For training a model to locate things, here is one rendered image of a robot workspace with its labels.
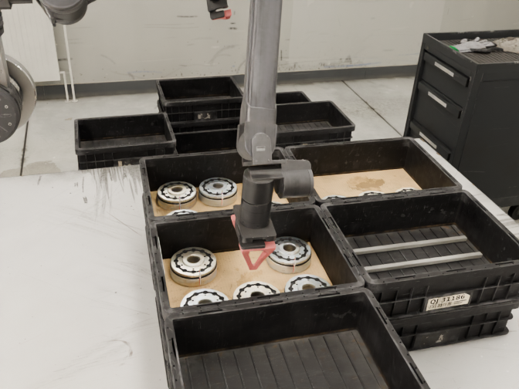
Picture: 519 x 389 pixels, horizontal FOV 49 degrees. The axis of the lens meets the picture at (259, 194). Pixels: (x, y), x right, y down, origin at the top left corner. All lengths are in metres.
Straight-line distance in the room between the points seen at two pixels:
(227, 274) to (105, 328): 0.31
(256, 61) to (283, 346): 0.54
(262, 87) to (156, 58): 3.34
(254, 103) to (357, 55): 3.81
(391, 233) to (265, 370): 0.55
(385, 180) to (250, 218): 0.74
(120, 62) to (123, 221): 2.73
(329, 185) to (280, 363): 0.67
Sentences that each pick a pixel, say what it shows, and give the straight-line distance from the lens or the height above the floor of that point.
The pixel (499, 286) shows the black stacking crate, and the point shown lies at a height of 0.87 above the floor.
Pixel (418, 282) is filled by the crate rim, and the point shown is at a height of 0.92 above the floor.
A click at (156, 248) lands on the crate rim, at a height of 0.92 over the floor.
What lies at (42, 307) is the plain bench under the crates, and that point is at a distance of 1.47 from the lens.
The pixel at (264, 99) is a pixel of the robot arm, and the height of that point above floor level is 1.27.
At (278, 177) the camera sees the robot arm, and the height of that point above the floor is 1.15.
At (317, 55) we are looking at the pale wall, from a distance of 4.66.
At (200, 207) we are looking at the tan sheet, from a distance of 1.52.
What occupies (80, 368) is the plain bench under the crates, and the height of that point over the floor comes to 0.70.
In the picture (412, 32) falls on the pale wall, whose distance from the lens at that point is 4.97.
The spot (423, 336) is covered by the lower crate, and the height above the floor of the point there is 0.75.
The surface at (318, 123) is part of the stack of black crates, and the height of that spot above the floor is 0.49.
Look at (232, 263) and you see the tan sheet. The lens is 1.33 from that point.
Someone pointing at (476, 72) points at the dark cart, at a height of 0.86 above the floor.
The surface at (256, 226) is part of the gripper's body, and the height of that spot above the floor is 1.05.
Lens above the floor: 1.67
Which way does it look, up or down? 32 degrees down
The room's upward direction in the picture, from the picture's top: 3 degrees clockwise
